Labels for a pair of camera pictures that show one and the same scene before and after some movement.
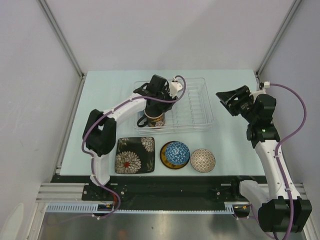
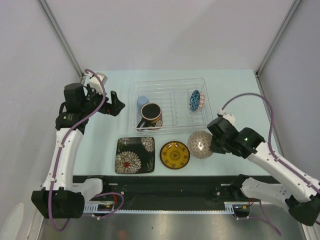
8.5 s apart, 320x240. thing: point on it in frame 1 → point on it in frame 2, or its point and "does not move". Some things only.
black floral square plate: x=135 y=155 does not move
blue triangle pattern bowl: x=177 y=153 → x=194 y=100
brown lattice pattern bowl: x=203 y=160 → x=199 y=144
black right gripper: x=243 y=93 → x=217 y=149
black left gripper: x=165 y=107 → x=114 y=107
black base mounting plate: x=163 y=188 does not move
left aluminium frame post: x=71 y=55 does not move
